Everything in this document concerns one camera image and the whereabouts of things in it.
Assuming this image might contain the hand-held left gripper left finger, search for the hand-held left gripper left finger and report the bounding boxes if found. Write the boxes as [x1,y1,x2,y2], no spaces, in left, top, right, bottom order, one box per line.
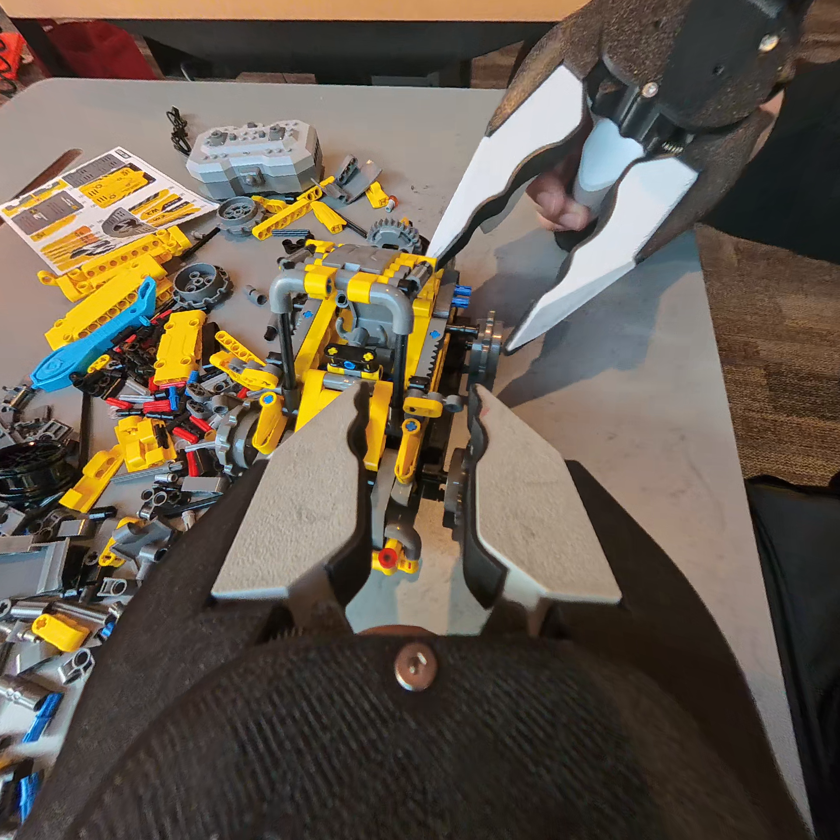
[210,381,375,621]

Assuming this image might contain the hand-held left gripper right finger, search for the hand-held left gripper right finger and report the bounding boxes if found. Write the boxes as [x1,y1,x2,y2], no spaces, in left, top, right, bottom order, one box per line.
[461,384,622,621]

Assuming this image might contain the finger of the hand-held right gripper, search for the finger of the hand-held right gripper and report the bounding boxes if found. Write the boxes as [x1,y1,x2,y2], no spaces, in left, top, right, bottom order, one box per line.
[425,64,588,268]
[504,154,701,357]

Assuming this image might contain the yellow toy brick vehicle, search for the yellow toy brick vehicle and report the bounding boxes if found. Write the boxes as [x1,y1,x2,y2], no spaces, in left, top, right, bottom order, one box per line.
[215,241,511,580]

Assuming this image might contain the grey toothed rack piece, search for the grey toothed rack piece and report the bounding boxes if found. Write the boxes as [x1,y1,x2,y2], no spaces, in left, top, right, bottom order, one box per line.
[402,326,464,417]

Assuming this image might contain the person's right forearm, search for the person's right forearm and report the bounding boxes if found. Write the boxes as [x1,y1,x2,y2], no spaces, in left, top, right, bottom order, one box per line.
[707,64,840,245]

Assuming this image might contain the person's right hand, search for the person's right hand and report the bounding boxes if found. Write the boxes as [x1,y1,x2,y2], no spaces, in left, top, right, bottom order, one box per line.
[527,157,606,232]

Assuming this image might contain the dark grey gear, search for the dark grey gear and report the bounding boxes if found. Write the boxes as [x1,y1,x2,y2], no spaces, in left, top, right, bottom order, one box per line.
[365,218,422,255]

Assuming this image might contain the pile of loose brick pieces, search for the pile of loose brick pieces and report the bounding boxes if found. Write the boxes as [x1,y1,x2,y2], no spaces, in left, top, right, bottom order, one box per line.
[0,153,422,829]

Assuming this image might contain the dark grey toothed wheel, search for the dark grey toothed wheel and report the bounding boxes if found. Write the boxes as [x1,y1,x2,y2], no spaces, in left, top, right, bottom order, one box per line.
[172,262,235,307]

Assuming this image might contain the tan-edged background table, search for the tan-edged background table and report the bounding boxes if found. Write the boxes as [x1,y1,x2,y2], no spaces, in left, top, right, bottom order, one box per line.
[0,0,593,89]

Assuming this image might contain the grey battery box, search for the grey battery box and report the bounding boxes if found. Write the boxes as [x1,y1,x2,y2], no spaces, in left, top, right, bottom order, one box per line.
[185,119,325,199]

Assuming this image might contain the blue brick separator tool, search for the blue brick separator tool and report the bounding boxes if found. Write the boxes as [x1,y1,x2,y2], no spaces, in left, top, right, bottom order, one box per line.
[29,275,160,395]

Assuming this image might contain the small grey wheel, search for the small grey wheel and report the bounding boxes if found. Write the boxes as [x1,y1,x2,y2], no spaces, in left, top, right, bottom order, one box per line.
[218,195,259,237]

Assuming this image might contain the yellow printed sticker sheet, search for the yellow printed sticker sheet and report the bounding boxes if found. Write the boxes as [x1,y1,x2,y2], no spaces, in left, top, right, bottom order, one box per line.
[0,145,221,278]

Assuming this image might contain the red bag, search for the red bag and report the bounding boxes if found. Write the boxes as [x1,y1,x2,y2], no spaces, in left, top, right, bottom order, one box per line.
[38,18,160,81]

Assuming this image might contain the orange plastic object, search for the orange plastic object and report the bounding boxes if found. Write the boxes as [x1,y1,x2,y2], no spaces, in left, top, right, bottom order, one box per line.
[0,32,32,81]

